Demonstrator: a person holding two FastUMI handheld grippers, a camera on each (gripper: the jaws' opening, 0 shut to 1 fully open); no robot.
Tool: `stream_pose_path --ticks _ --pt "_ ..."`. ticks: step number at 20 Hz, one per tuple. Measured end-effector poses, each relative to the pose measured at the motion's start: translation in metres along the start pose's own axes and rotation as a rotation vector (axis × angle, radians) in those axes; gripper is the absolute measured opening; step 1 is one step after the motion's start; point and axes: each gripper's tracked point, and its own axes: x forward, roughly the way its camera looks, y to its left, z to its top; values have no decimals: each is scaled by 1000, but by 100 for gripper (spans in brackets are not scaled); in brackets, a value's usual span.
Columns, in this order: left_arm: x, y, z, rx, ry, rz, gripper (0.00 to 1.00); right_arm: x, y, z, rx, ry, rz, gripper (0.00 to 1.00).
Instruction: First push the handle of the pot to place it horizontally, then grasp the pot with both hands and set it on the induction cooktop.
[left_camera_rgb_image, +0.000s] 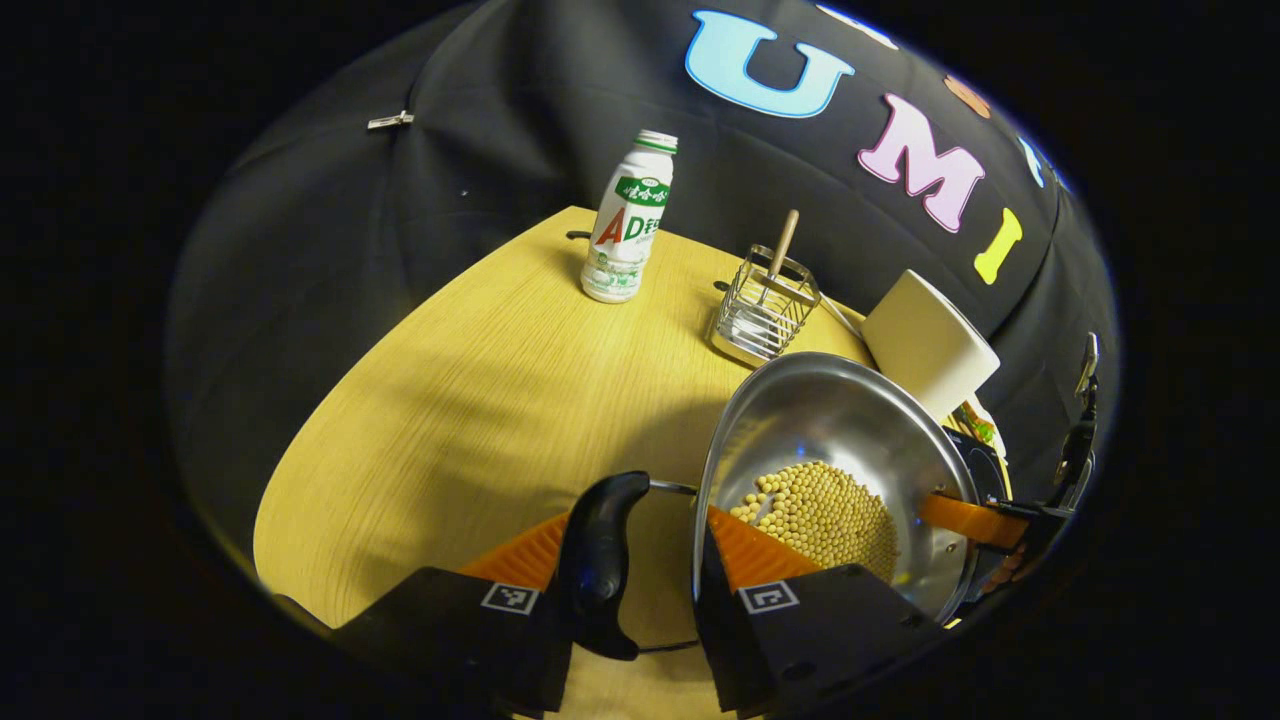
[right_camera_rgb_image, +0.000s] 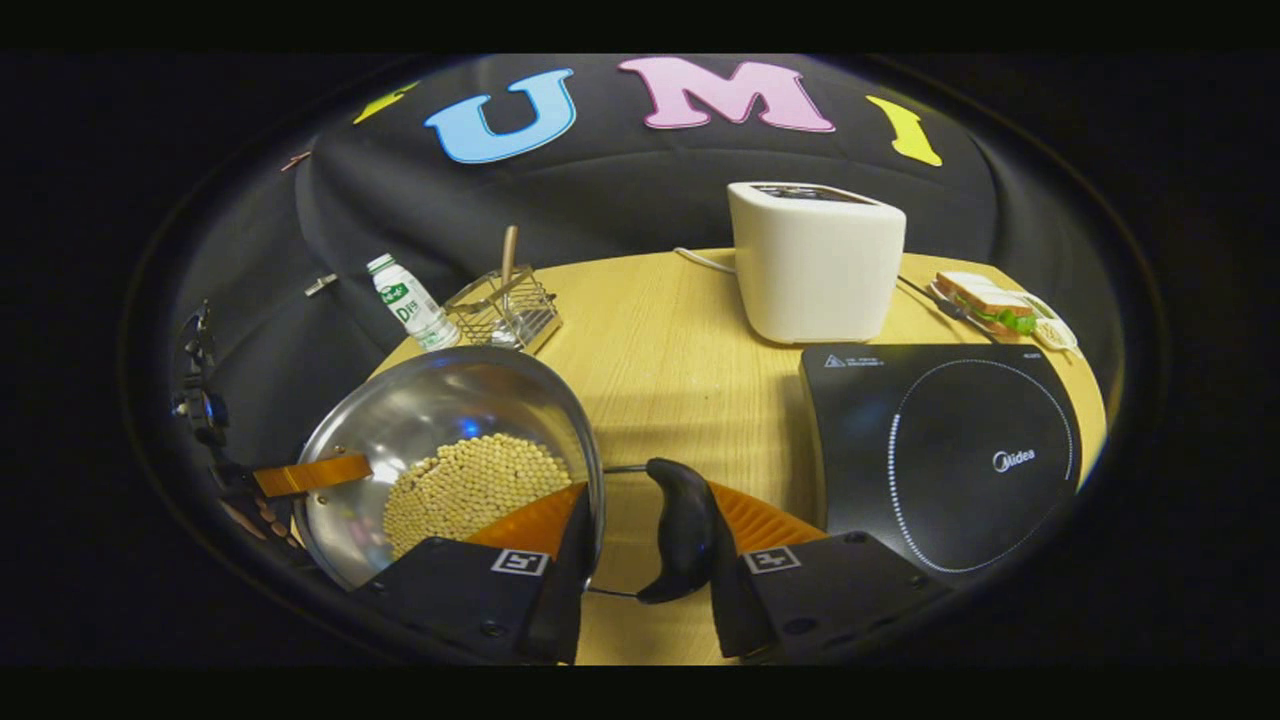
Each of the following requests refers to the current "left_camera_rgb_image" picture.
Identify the steel pot with black handles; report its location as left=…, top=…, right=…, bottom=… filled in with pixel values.
left=557, top=350, right=991, bottom=661

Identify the white bottle with green label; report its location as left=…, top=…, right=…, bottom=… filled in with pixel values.
left=581, top=130, right=679, bottom=304

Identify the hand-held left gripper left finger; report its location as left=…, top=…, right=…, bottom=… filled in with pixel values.
left=335, top=512, right=576, bottom=716

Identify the white toaster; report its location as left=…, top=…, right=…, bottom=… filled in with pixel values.
left=861, top=268, right=1001, bottom=421

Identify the wooden handled utensil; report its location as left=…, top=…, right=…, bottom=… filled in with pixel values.
left=765, top=209, right=801, bottom=286

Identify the white toaster cable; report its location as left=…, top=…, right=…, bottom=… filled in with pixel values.
left=820, top=295, right=866, bottom=341

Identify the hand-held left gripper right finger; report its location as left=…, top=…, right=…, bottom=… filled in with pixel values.
left=693, top=505, right=946, bottom=719

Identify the heap of soybeans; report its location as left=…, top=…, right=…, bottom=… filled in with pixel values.
left=730, top=460, right=901, bottom=586

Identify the wire utensil holder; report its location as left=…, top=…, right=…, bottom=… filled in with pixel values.
left=708, top=245, right=823, bottom=368

